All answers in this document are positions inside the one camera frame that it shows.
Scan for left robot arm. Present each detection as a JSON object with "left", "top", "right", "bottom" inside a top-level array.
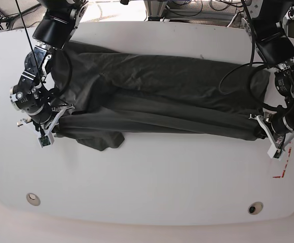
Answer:
[{"left": 241, "top": 1, "right": 294, "bottom": 158}]

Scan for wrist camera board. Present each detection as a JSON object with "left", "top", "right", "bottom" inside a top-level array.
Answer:
[
  {"left": 267, "top": 144, "right": 285, "bottom": 160},
  {"left": 38, "top": 134, "right": 54, "bottom": 148}
]

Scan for aluminium frame base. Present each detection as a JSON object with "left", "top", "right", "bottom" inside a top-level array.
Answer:
[{"left": 143, "top": 0, "right": 244, "bottom": 28}]

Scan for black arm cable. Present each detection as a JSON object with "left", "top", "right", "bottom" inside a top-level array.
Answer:
[
  {"left": 49, "top": 49, "right": 74, "bottom": 102},
  {"left": 219, "top": 0, "right": 287, "bottom": 114}
]

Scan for red tape rectangle marking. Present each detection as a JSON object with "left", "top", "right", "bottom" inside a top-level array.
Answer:
[{"left": 272, "top": 145, "right": 292, "bottom": 179}]

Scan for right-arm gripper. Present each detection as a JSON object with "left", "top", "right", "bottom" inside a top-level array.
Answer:
[{"left": 17, "top": 104, "right": 75, "bottom": 140}]

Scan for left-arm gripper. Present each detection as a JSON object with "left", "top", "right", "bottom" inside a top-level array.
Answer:
[{"left": 249, "top": 114, "right": 294, "bottom": 152}]

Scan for black tripod legs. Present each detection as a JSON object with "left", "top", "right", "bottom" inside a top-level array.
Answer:
[{"left": 0, "top": 0, "right": 45, "bottom": 31}]

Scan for left table grommet hole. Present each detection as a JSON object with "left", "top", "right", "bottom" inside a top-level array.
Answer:
[{"left": 26, "top": 193, "right": 41, "bottom": 207}]

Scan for right table grommet hole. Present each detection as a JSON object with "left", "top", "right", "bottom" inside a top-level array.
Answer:
[{"left": 248, "top": 201, "right": 264, "bottom": 215}]

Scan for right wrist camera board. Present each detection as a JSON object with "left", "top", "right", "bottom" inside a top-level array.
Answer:
[{"left": 38, "top": 134, "right": 54, "bottom": 148}]

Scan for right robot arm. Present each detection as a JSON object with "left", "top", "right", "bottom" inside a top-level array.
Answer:
[{"left": 9, "top": 1, "right": 88, "bottom": 147}]

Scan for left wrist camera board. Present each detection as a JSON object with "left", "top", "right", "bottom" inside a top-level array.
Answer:
[{"left": 267, "top": 144, "right": 285, "bottom": 160}]

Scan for table grommet hole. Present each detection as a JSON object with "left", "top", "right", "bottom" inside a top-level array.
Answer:
[
  {"left": 248, "top": 201, "right": 264, "bottom": 215},
  {"left": 26, "top": 193, "right": 41, "bottom": 207}
]

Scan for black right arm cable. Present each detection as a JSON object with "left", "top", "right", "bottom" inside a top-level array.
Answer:
[{"left": 49, "top": 49, "right": 74, "bottom": 102}]

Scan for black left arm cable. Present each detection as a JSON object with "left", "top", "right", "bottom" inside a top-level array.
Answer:
[{"left": 219, "top": 0, "right": 287, "bottom": 114}]

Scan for dark grey T-shirt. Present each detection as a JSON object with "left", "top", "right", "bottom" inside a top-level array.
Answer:
[{"left": 51, "top": 42, "right": 266, "bottom": 151}]

